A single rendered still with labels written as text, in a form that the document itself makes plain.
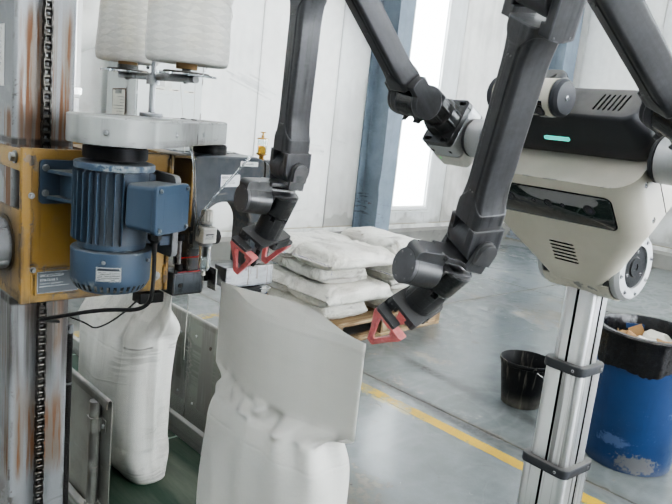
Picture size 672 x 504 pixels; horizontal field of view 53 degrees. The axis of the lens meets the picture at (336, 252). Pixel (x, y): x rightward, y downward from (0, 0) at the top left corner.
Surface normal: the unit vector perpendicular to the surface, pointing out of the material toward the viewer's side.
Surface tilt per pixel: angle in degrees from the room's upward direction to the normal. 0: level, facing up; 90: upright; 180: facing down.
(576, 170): 40
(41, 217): 90
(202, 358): 90
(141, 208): 90
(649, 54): 115
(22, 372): 90
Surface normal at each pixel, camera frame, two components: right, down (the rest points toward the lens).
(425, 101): 0.57, 0.32
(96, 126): -0.08, 0.19
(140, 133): 0.73, 0.21
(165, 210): 0.92, 0.17
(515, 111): 0.32, 0.57
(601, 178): -0.41, -0.72
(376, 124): -0.73, 0.06
